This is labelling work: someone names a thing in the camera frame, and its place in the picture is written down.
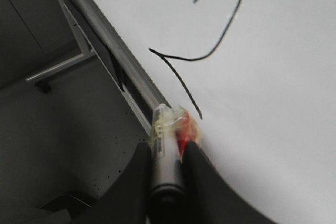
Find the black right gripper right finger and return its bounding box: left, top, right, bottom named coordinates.
left=182, top=142, right=273, bottom=223

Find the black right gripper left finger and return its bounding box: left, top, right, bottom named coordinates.
left=71, top=143, right=151, bottom=223

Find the red magnet taped to marker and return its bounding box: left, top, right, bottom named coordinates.
left=172, top=106, right=203, bottom=157

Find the black and white whiteboard marker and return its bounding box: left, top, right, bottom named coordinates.
left=149, top=104, right=185, bottom=203

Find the white whiteboard stand leg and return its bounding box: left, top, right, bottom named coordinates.
left=25, top=51, right=95, bottom=82

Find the white whiteboard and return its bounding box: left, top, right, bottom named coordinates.
left=93, top=0, right=335, bottom=223

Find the grey aluminium whiteboard frame rail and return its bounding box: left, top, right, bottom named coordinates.
left=57, top=0, right=168, bottom=133

